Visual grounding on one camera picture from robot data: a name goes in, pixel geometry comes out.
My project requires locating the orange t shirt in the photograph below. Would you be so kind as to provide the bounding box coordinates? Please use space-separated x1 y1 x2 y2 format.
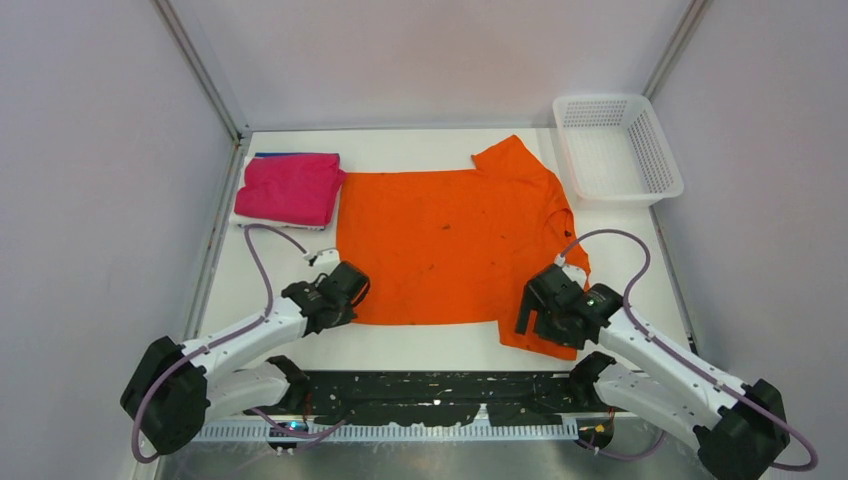
336 135 590 361

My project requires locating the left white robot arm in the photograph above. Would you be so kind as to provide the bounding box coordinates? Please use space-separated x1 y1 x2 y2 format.
120 261 370 455

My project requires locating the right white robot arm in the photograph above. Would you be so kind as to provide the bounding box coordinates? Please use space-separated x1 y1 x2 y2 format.
515 264 790 479

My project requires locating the folded pink t shirt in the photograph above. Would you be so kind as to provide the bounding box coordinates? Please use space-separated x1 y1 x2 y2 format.
233 152 348 228

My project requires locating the white plastic basket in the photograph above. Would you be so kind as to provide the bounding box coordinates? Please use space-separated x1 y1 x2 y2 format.
552 94 684 209

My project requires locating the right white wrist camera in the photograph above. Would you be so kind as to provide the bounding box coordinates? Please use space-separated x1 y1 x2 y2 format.
555 258 588 288

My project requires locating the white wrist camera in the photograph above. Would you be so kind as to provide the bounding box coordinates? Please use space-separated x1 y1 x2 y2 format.
304 248 340 270
555 258 588 288

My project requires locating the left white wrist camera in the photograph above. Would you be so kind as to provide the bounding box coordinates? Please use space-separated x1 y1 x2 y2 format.
304 248 340 270

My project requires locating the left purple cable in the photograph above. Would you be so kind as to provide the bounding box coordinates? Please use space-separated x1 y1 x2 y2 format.
130 223 356 465

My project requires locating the purple cable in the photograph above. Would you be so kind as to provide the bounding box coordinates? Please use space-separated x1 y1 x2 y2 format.
130 223 356 465
559 229 819 473

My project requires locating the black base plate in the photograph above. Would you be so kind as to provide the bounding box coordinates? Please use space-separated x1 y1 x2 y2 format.
261 370 609 427

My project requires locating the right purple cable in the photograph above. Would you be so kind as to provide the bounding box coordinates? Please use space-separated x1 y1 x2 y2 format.
559 229 819 473

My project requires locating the white slotted cable duct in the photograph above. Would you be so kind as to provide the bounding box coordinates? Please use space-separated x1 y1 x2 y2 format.
194 419 579 443

